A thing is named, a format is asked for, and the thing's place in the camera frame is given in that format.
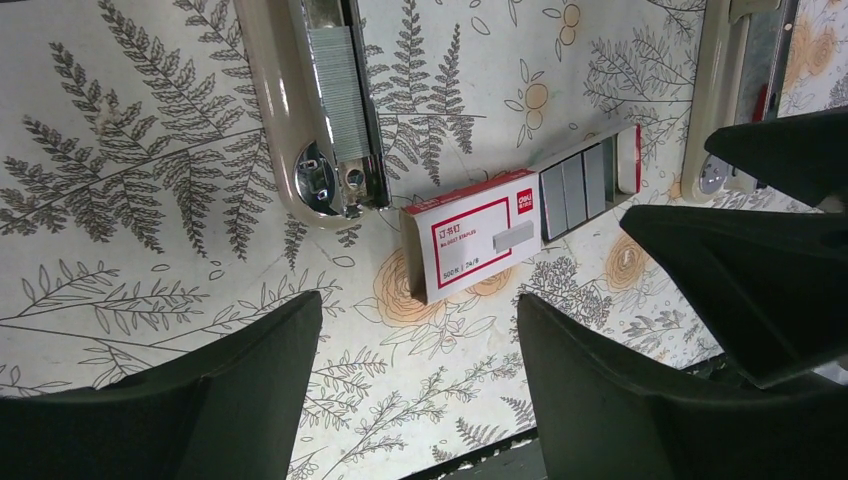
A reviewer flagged white red staple box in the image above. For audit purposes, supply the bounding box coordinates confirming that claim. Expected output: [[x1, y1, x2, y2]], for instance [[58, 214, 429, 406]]
[[399, 169, 543, 305]]

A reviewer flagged floral table mat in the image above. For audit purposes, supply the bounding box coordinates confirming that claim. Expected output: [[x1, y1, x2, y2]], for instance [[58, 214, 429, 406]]
[[0, 0, 848, 480]]

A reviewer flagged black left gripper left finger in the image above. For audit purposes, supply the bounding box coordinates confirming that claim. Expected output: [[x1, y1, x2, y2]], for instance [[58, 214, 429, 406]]
[[1, 291, 322, 479]]

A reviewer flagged beige and black stapler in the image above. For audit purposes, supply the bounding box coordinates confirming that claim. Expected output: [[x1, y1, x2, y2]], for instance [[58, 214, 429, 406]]
[[235, 0, 391, 230]]

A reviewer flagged silver staple strip tray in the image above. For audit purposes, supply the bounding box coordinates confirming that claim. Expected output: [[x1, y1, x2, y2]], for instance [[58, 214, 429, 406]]
[[531, 123, 643, 244]]

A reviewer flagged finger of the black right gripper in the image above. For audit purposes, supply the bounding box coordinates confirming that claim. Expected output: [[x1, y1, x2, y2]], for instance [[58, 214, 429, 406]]
[[619, 205, 847, 387], [704, 106, 847, 209]]

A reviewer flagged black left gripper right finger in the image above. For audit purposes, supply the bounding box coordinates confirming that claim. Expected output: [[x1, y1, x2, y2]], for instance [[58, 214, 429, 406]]
[[517, 294, 847, 479]]

